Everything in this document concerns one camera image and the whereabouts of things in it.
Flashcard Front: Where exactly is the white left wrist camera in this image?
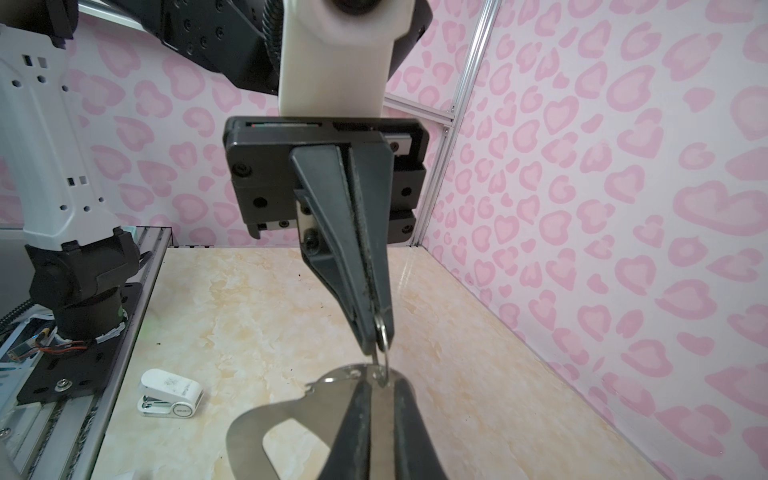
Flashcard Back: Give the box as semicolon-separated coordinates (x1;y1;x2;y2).
278;1;415;118

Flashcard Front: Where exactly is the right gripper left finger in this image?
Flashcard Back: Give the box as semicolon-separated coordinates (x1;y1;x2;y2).
318;380;372;480

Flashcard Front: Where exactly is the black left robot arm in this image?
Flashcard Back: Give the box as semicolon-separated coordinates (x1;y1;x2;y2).
117;1;432;356

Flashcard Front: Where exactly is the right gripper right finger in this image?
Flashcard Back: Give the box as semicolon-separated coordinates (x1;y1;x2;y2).
394;379;447;480

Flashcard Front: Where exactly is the silver split key ring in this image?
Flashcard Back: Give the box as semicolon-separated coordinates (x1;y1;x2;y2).
370;302;392;388

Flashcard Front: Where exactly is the white clip device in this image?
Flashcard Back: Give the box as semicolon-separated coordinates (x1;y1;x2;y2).
137;368;203;419

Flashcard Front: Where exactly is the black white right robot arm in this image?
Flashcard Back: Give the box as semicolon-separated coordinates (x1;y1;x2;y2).
1;1;445;479

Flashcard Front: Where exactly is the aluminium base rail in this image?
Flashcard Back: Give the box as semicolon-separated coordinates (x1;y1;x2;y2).
1;227;172;479

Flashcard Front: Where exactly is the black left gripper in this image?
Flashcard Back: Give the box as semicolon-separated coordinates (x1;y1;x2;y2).
223;117;430;356

